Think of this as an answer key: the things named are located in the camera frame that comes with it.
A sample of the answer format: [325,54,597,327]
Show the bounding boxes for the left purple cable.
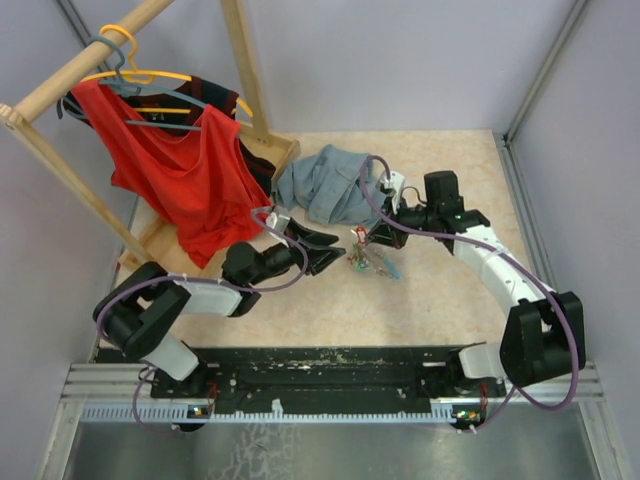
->
[95,205,309,434]

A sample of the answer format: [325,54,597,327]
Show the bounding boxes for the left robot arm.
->
[93,220,346,398]

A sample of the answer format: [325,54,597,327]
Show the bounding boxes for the teal hanger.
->
[55,35,206,119]

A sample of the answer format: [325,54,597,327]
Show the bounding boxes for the blue denim shirt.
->
[274,145,385,227]

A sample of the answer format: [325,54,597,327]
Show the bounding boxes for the right aluminium corner post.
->
[502,0,591,146]

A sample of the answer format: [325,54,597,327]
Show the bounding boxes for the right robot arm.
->
[367,171,586,396]

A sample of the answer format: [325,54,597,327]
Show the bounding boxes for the aluminium corner post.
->
[502,0,591,146]
[53,0,92,48]

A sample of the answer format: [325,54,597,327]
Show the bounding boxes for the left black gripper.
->
[249,218,346,286]

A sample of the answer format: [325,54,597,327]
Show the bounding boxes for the bunch of keys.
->
[347,243,401,280]

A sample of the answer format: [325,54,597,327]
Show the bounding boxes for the aluminium frame rail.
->
[59,362,606,424]

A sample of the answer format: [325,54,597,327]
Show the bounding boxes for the wooden clothes rack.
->
[0,0,301,304]

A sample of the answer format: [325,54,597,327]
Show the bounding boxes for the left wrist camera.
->
[265,206,290,233]

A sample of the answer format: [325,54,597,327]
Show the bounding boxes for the red tank top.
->
[70,80,270,268]

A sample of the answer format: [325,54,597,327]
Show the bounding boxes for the yellow hanger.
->
[68,24,253,131]

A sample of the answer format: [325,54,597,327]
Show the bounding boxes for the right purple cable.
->
[360,154,581,434]

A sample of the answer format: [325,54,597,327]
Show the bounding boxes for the purple cable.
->
[95,205,309,434]
[360,154,581,434]

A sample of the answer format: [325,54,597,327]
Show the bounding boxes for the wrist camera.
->
[265,206,290,233]
[377,171,406,196]

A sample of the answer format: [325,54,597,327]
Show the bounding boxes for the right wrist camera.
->
[377,171,406,196]

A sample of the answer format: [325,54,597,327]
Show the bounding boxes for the red key tag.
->
[352,226,367,244]

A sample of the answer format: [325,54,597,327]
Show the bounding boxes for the left aluminium corner post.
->
[53,0,92,48]

